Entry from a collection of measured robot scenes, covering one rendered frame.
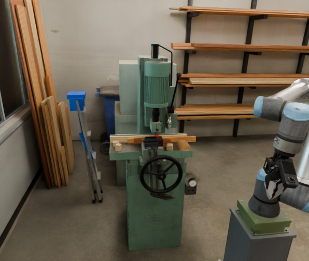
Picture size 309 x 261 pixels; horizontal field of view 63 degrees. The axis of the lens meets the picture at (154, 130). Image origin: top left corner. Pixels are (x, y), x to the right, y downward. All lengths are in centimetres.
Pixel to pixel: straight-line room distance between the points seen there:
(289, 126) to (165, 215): 139
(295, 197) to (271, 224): 24
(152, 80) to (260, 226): 114
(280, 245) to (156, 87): 128
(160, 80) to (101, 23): 243
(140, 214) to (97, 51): 268
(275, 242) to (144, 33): 322
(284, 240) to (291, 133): 103
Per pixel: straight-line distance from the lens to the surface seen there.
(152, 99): 177
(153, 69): 173
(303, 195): 164
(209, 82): 376
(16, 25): 277
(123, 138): 194
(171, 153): 184
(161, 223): 217
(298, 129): 98
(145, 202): 202
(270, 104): 112
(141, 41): 405
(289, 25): 490
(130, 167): 185
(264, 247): 185
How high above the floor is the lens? 167
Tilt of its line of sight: 20 degrees down
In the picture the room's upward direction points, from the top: 2 degrees clockwise
